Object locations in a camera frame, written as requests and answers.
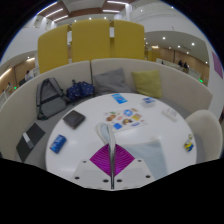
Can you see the colourful sticker sheet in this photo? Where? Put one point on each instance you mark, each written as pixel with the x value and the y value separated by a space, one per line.
pixel 125 118

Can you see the grey backpack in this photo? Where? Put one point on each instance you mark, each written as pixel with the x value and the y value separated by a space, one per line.
pixel 50 100

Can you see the grey cushion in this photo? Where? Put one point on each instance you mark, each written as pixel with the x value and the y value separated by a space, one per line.
pixel 111 82

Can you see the beige curved sofa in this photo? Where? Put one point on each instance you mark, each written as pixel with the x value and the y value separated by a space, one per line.
pixel 16 103

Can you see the navy blue patterned bag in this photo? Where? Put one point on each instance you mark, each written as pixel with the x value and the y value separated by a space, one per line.
pixel 80 90

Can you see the white upholstered chair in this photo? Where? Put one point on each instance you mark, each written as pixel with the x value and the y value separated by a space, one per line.
pixel 208 133

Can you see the yellow partition panel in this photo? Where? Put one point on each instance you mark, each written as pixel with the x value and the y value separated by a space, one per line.
pixel 53 50
pixel 90 40
pixel 128 40

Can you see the yellow-green cushion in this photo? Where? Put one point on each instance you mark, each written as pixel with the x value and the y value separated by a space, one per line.
pixel 147 83

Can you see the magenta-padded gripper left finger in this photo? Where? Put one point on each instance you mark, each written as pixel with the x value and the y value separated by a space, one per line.
pixel 100 160

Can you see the small white and blue box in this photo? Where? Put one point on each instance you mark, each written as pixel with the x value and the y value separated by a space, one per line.
pixel 148 101

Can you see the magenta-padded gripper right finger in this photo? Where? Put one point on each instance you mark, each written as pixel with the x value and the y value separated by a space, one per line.
pixel 124 160

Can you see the black laptop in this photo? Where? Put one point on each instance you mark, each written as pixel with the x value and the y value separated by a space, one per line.
pixel 31 140

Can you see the light blue towel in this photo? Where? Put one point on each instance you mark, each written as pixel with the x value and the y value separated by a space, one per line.
pixel 150 156

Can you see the blue card box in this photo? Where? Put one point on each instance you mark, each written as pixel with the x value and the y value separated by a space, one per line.
pixel 58 143

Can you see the pink wall panel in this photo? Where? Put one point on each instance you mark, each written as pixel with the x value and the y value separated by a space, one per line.
pixel 217 65

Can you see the person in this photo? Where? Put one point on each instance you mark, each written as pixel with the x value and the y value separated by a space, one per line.
pixel 185 66
pixel 180 63
pixel 29 75

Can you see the ceiling strip lights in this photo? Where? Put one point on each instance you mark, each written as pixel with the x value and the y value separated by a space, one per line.
pixel 113 2

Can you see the blue card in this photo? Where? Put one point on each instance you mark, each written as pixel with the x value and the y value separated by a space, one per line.
pixel 119 98

